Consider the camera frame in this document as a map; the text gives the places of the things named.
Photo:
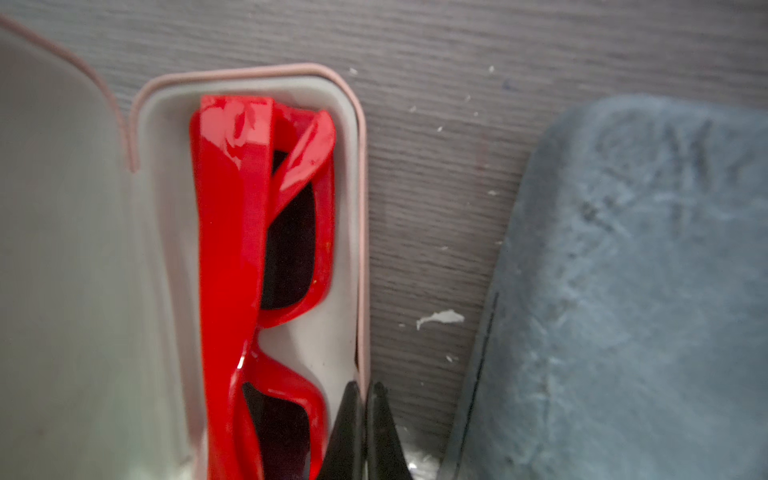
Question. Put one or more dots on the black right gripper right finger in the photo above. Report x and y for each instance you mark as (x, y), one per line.
(385, 457)

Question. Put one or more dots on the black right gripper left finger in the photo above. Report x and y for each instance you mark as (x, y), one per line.
(344, 458)

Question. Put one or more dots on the pink case with red glasses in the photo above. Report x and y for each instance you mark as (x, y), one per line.
(101, 351)

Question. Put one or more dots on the mint case with white sunglasses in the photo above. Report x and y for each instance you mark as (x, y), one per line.
(624, 334)

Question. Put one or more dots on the red sunglasses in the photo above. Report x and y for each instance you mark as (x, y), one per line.
(265, 190)

